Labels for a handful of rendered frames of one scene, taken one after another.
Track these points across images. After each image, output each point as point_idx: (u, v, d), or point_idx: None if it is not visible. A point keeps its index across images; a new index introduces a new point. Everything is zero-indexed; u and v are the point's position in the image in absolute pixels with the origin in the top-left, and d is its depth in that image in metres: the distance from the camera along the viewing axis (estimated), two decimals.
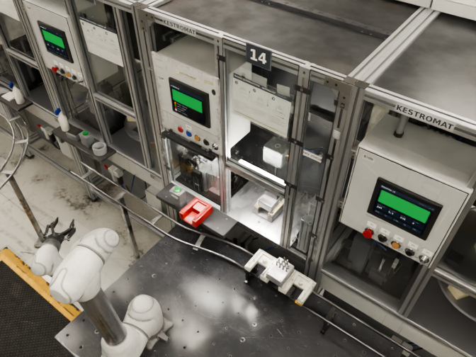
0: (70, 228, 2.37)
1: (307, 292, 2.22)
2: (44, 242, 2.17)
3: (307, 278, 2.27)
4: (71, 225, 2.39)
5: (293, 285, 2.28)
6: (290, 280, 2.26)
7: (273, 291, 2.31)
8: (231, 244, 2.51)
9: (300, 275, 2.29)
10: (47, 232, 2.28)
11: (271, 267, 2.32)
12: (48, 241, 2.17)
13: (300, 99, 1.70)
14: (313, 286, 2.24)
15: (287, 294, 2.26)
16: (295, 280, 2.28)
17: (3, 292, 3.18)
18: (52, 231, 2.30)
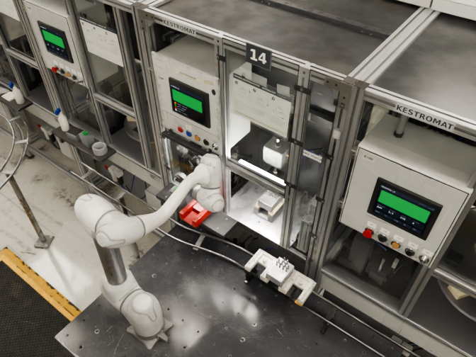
0: None
1: (307, 292, 2.22)
2: None
3: (307, 278, 2.27)
4: None
5: (293, 285, 2.28)
6: (290, 280, 2.26)
7: (273, 291, 2.31)
8: (231, 244, 2.51)
9: (300, 275, 2.29)
10: None
11: (271, 267, 2.32)
12: None
13: (300, 99, 1.70)
14: (313, 286, 2.24)
15: (287, 294, 2.26)
16: (295, 280, 2.28)
17: (3, 292, 3.18)
18: None
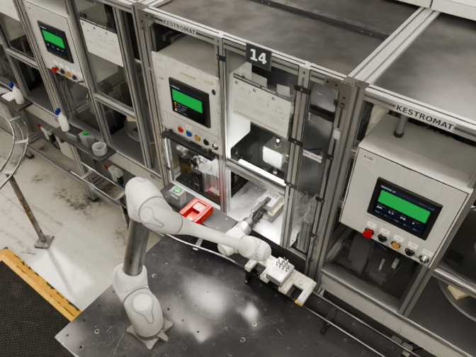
0: (261, 211, 2.48)
1: (307, 292, 2.22)
2: (246, 231, 2.31)
3: (307, 278, 2.27)
4: None
5: (293, 285, 2.28)
6: (290, 280, 2.26)
7: (273, 291, 2.31)
8: None
9: (300, 275, 2.29)
10: (256, 212, 2.38)
11: (271, 267, 2.32)
12: (247, 233, 2.32)
13: (300, 99, 1.70)
14: (313, 286, 2.24)
15: (287, 294, 2.26)
16: (295, 280, 2.28)
17: (3, 292, 3.18)
18: (256, 212, 2.40)
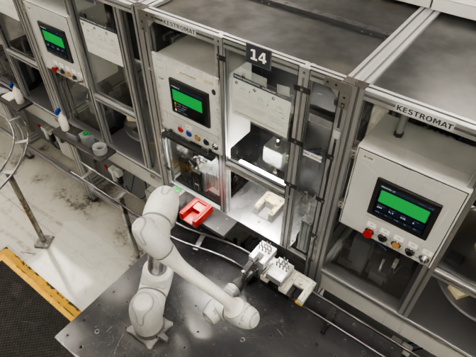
0: (253, 268, 2.26)
1: (307, 292, 2.22)
2: (235, 295, 2.09)
3: (307, 278, 2.27)
4: None
5: (293, 285, 2.28)
6: (290, 280, 2.26)
7: (273, 291, 2.31)
8: (231, 244, 2.51)
9: (300, 275, 2.29)
10: (246, 272, 2.15)
11: (271, 267, 2.32)
12: (236, 297, 2.10)
13: (300, 99, 1.70)
14: (313, 286, 2.24)
15: (287, 294, 2.26)
16: (295, 280, 2.28)
17: (3, 292, 3.18)
18: (247, 272, 2.18)
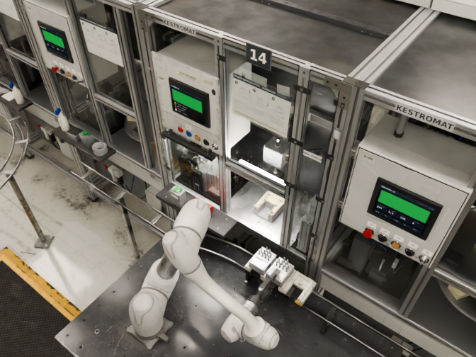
0: (269, 287, 2.26)
1: (307, 292, 2.22)
2: (253, 312, 2.08)
3: (307, 278, 2.27)
4: (273, 283, 2.27)
5: (293, 285, 2.28)
6: (290, 280, 2.26)
7: (273, 291, 2.31)
8: (231, 244, 2.51)
9: (300, 275, 2.29)
10: (263, 290, 2.14)
11: (271, 267, 2.32)
12: (254, 315, 2.09)
13: (300, 99, 1.70)
14: (313, 286, 2.24)
15: (287, 294, 2.26)
16: (295, 280, 2.28)
17: (3, 292, 3.18)
18: (264, 290, 2.16)
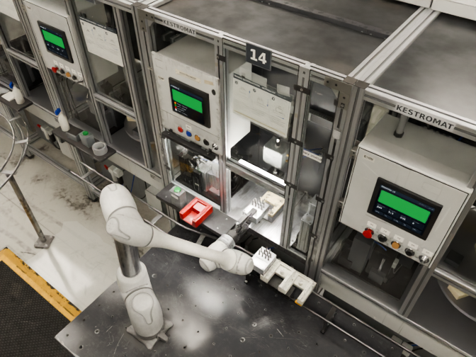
0: (246, 223, 2.38)
1: (307, 292, 2.22)
2: (229, 244, 2.20)
3: (307, 278, 2.27)
4: None
5: (293, 285, 2.28)
6: (290, 280, 2.26)
7: (273, 291, 2.32)
8: None
9: (300, 275, 2.29)
10: (240, 224, 2.27)
11: (271, 267, 2.32)
12: (231, 247, 2.21)
13: (300, 99, 1.70)
14: (313, 286, 2.24)
15: (287, 294, 2.26)
16: (295, 280, 2.28)
17: (3, 292, 3.18)
18: (241, 225, 2.29)
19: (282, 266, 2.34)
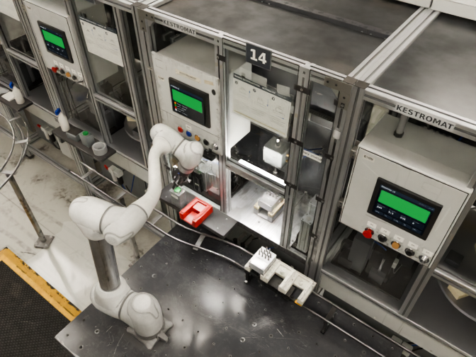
0: (178, 183, 2.43)
1: (307, 292, 2.22)
2: None
3: (307, 278, 2.27)
4: (176, 184, 2.45)
5: (293, 285, 2.28)
6: (290, 280, 2.26)
7: (273, 291, 2.32)
8: (231, 244, 2.51)
9: (300, 275, 2.29)
10: None
11: (271, 267, 2.32)
12: None
13: (300, 99, 1.70)
14: (313, 286, 2.24)
15: (287, 294, 2.26)
16: (295, 280, 2.28)
17: (3, 292, 3.18)
18: None
19: (282, 266, 2.34)
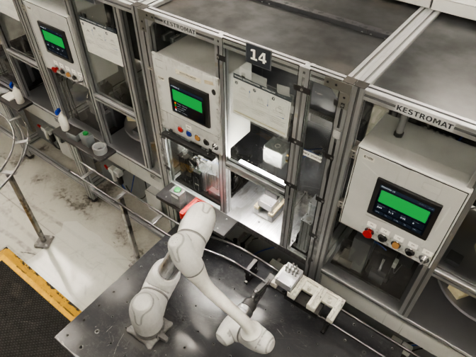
0: None
1: (336, 310, 2.15)
2: (248, 315, 2.10)
3: (335, 295, 2.20)
4: (268, 280, 2.27)
5: (321, 302, 2.21)
6: (318, 297, 2.19)
7: (300, 308, 2.24)
8: (231, 244, 2.51)
9: (329, 292, 2.21)
10: (258, 292, 2.17)
11: (298, 283, 2.25)
12: (248, 318, 2.11)
13: (300, 99, 1.70)
14: (342, 304, 2.17)
15: (315, 312, 2.19)
16: (323, 297, 2.21)
17: (3, 292, 3.18)
18: (258, 292, 2.19)
19: (309, 282, 2.27)
